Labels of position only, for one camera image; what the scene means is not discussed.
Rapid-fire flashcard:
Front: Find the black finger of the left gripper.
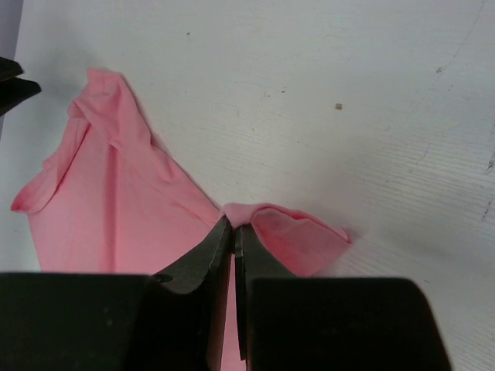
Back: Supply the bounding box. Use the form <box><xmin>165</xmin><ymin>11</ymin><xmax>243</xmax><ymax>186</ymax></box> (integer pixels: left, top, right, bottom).
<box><xmin>0</xmin><ymin>57</ymin><xmax>41</xmax><ymax>116</ymax></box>

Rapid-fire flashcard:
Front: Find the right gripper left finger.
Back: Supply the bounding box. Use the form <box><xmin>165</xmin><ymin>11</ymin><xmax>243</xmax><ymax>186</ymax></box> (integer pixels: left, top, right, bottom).
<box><xmin>1</xmin><ymin>218</ymin><xmax>232</xmax><ymax>370</ymax></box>

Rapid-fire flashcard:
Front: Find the pink t shirt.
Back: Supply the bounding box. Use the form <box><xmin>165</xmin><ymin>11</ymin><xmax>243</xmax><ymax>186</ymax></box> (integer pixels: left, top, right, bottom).
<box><xmin>11</xmin><ymin>69</ymin><xmax>351</xmax><ymax>370</ymax></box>

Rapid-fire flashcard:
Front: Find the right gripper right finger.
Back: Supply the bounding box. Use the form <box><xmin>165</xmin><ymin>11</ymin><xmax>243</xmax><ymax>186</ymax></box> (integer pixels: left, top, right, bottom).
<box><xmin>234</xmin><ymin>225</ymin><xmax>451</xmax><ymax>370</ymax></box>

